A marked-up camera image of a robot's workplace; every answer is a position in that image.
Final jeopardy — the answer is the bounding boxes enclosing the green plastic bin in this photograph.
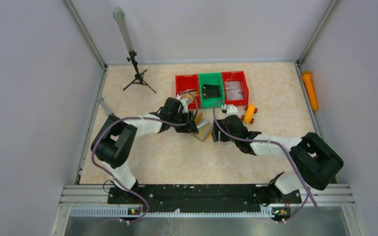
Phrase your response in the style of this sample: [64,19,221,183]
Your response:
[198,72,225,108]

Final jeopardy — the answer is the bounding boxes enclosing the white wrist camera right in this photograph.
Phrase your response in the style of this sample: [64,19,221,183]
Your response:
[221,104,238,116]

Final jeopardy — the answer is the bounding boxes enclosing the silver VIP cards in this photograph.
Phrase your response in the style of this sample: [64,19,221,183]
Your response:
[225,81,244,100]

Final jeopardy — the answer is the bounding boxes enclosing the red bin left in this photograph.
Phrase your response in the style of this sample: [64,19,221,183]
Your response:
[175,74,201,109]

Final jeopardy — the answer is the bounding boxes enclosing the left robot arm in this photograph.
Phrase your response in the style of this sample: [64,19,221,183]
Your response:
[91,95,198,191]

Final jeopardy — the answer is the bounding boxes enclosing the orange flashlight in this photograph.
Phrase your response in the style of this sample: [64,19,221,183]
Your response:
[302,71,318,111]

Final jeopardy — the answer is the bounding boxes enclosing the black card in green bin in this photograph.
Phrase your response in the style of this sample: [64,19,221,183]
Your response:
[202,84,221,99]

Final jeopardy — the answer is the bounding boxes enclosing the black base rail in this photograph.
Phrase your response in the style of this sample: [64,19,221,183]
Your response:
[107,184,302,213]

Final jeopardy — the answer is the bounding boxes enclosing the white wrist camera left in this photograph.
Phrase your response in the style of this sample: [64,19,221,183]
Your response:
[176,93,193,113]

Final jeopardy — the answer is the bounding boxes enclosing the yellow toy brick car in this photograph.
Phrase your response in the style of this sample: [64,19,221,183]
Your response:
[241,104,258,124]

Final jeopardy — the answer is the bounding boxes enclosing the red bin with cards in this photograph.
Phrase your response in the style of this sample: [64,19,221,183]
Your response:
[221,71,249,106]

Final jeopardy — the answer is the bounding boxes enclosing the gold card in red bin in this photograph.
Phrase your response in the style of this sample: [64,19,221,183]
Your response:
[180,89,198,102]

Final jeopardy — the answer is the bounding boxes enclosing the black tripod with grey tube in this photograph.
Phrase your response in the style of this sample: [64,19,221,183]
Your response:
[112,7,157,94]

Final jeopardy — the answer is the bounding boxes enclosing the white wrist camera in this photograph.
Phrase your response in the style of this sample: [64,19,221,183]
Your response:
[176,93,193,113]
[221,104,238,116]

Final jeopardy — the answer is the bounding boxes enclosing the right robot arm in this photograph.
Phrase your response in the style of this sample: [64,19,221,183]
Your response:
[214,115,344,196]

